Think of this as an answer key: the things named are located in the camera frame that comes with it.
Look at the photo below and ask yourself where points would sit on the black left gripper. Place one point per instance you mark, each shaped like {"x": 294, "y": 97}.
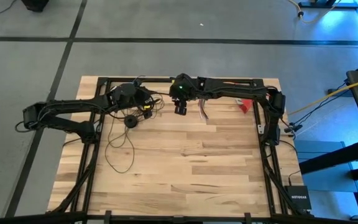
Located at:
{"x": 126, "y": 93}

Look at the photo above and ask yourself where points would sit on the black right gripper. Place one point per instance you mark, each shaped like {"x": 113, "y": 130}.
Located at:
{"x": 183, "y": 88}

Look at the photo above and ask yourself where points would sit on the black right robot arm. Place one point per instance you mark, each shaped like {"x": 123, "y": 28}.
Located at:
{"x": 235, "y": 90}

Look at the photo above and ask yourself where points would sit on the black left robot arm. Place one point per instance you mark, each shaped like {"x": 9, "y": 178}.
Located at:
{"x": 67, "y": 107}

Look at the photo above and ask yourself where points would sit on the red tape dispenser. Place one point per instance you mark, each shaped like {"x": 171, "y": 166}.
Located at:
{"x": 245, "y": 106}

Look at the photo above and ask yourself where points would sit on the black stand base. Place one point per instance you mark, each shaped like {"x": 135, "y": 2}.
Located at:
{"x": 325, "y": 4}

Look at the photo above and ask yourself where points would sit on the black Netgear network switch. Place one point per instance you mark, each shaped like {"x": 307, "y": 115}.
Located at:
{"x": 297, "y": 197}

